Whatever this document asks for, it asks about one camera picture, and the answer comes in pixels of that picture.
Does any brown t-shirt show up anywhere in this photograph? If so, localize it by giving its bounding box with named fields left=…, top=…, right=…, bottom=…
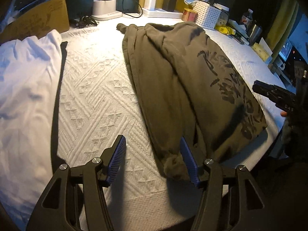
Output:
left=116, top=22, right=267, bottom=180

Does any person's right hand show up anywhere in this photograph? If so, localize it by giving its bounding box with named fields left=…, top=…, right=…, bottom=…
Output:
left=280, top=111, right=288, bottom=117

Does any white mug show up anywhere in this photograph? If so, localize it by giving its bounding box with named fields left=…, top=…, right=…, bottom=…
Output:
left=273, top=57, right=285, bottom=71

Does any computer monitor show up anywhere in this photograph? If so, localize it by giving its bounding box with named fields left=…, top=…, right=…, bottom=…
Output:
left=279, top=39, right=293, bottom=62

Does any yellow tissue box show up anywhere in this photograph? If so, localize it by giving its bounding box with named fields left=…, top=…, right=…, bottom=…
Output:
left=252, top=38, right=273, bottom=64

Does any steel tumbler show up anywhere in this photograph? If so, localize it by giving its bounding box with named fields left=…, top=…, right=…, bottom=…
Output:
left=247, top=24, right=262, bottom=46

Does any black smartphone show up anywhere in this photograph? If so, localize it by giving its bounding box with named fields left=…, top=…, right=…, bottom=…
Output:
left=231, top=34, right=249, bottom=45

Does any plastic water bottle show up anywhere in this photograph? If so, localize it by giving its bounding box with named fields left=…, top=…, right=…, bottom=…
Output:
left=241, top=9, right=253, bottom=30

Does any yellow snack bag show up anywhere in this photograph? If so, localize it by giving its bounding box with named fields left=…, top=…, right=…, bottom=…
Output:
left=215, top=25, right=236, bottom=35

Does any clear jar white lid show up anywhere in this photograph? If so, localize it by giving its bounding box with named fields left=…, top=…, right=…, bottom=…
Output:
left=213, top=3, right=229, bottom=27

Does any white perforated basket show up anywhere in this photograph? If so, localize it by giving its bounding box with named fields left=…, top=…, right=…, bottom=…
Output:
left=193, top=2, right=221, bottom=30

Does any white cloth pile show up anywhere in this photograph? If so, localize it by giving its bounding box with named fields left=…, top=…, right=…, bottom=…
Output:
left=1, top=30, right=62, bottom=230

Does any red gold can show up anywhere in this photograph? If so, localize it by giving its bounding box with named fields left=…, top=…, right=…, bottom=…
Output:
left=182, top=8, right=197, bottom=22

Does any black power adapter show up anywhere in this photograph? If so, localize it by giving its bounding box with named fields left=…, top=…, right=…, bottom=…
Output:
left=162, top=0, right=177, bottom=12

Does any white desk lamp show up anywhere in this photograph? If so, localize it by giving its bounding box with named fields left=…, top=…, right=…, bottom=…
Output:
left=91, top=0, right=123, bottom=21

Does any white power strip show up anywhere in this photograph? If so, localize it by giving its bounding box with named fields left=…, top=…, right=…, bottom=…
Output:
left=142, top=8, right=183, bottom=19

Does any cardboard box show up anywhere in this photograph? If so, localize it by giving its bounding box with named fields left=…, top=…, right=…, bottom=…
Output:
left=1, top=0, right=69, bottom=44

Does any white phone charger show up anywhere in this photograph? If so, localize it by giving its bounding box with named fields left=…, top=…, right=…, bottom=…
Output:
left=144, top=0, right=156, bottom=11

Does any coiled black cable bundle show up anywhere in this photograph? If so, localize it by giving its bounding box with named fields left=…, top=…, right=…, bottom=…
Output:
left=72, top=15, right=99, bottom=28

